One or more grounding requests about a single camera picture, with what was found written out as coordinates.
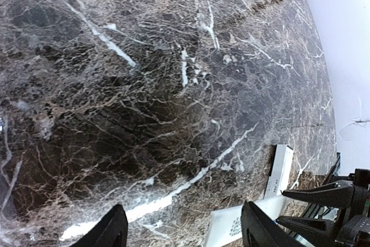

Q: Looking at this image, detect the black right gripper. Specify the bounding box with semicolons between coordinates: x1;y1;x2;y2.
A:
276;169;369;246

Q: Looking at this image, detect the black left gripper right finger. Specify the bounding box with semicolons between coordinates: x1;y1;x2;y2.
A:
240;201;301;247

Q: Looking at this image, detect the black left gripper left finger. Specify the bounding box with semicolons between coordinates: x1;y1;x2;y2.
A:
71;204;128;247

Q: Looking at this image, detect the grey remote battery cover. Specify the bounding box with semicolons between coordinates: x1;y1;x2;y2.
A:
204;195;287;247

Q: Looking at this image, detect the white remote control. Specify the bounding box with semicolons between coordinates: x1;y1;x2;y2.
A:
264;144;294;199

